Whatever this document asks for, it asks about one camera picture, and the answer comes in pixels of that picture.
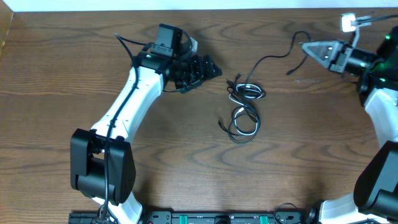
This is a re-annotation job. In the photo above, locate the long black usb cable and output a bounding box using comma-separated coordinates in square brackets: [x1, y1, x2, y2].
[245, 30, 312, 84]

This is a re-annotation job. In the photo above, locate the white usb cable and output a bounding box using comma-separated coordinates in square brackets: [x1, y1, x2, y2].
[228, 83, 264, 137]

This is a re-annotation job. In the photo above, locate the short black usb cable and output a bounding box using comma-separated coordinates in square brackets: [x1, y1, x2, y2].
[217, 73, 267, 145]

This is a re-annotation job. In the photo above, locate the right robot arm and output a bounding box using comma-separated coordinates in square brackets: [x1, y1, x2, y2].
[302, 27, 397, 223]

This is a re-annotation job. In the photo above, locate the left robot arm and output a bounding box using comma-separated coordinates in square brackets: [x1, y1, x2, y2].
[68, 24, 222, 223]

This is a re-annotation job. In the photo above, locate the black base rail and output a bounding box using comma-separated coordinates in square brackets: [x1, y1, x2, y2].
[68, 210, 382, 224]

